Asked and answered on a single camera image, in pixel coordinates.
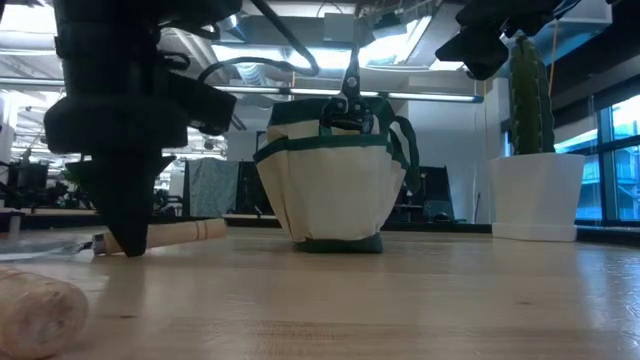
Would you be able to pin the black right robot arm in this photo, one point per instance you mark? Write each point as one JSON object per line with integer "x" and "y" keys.
{"x": 525, "y": 12}

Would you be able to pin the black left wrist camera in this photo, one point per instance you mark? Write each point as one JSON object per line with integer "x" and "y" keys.
{"x": 205, "y": 107}

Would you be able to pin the long ceiling light strip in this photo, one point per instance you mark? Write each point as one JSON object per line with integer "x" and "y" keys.
{"x": 430, "y": 96}

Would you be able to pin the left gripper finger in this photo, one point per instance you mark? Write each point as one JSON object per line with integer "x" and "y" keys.
{"x": 127, "y": 200}
{"x": 166, "y": 162}

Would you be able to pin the cream gardening bag green trim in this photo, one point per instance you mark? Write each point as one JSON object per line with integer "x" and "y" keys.
{"x": 330, "y": 190}

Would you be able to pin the grey patterned panel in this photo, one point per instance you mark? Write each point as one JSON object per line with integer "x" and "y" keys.
{"x": 212, "y": 187}

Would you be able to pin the dark window frame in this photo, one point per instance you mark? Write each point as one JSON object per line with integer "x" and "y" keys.
{"x": 607, "y": 165}

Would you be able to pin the tall green cactus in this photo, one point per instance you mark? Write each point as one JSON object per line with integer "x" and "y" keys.
{"x": 530, "y": 100}

